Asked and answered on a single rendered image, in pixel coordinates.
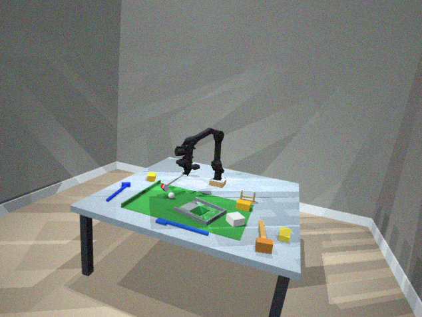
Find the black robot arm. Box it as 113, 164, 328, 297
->
174, 127, 224, 180

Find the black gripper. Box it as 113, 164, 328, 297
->
176, 155, 200, 176

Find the green flat mat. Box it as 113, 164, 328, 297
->
122, 183, 254, 240

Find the white cube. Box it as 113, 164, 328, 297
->
226, 212, 246, 227

